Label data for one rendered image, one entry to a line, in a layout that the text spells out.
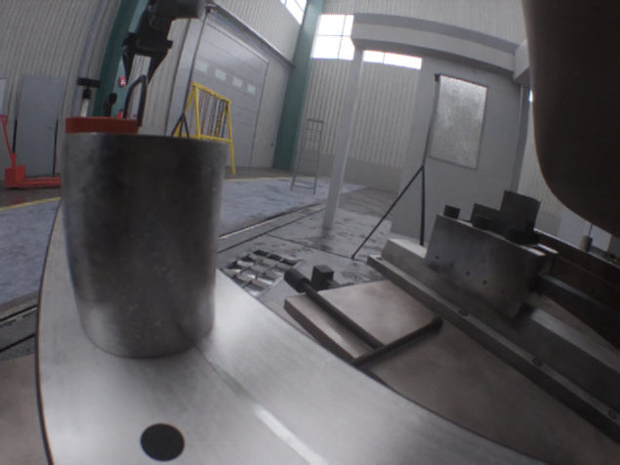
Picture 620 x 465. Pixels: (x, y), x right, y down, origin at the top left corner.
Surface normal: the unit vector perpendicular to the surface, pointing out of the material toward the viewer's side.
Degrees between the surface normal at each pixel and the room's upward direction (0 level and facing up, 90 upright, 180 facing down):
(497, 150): 90
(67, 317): 0
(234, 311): 0
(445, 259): 90
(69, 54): 90
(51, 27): 90
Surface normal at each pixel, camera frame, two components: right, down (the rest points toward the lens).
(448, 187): -0.33, 0.20
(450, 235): -0.89, -0.04
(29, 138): 0.93, 0.25
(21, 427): 0.17, -0.95
